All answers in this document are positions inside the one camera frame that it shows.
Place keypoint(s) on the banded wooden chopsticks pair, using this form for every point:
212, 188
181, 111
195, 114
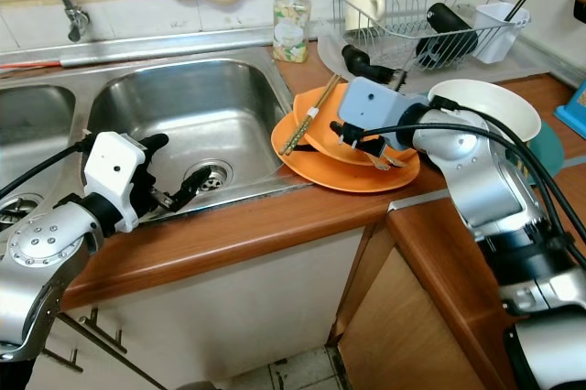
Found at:
307, 118

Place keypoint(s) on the small orange plate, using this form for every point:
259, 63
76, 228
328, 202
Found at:
328, 108

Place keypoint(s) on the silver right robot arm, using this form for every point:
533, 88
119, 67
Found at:
485, 179

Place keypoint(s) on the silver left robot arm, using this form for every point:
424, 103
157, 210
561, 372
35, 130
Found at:
46, 257

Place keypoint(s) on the clear pump soap bottle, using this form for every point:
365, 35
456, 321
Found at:
291, 33

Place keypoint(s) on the white ceramic bowl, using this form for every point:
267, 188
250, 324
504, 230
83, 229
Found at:
513, 102

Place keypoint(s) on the white cabinet front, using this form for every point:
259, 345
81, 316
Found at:
220, 308

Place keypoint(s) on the grey dish rack drip tray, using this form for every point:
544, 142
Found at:
526, 70

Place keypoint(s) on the black tumbler bottle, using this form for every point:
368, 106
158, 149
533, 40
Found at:
449, 31

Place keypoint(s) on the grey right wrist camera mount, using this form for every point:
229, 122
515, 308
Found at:
375, 106

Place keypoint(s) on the stainless steel double sink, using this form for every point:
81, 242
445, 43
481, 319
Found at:
192, 106

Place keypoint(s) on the blue plastic object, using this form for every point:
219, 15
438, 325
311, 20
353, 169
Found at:
575, 111

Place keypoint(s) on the black chopsticks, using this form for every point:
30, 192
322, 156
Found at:
516, 7

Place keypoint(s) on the large orange plate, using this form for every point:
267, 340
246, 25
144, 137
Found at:
330, 175

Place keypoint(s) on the white plastic utensil cup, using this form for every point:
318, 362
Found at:
499, 33

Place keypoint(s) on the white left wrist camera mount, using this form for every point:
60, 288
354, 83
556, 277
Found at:
119, 170

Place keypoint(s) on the cream ceramic mug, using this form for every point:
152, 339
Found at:
363, 9

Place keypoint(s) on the brown wooden cabinet door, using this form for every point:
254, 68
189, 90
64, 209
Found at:
403, 335

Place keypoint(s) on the metal fork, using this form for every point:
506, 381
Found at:
389, 161

